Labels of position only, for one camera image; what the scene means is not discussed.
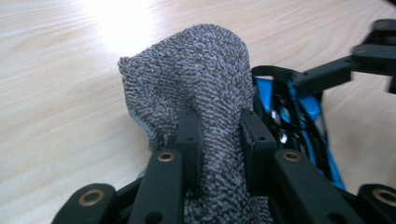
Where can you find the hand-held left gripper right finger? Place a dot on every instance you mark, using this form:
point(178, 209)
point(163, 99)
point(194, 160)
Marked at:
point(257, 140)

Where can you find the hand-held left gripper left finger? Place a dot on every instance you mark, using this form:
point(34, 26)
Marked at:
point(190, 133)

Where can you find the blue toy car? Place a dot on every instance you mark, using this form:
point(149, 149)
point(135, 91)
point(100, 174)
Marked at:
point(305, 130)

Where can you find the grey towel cloth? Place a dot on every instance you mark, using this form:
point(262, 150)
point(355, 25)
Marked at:
point(199, 74)

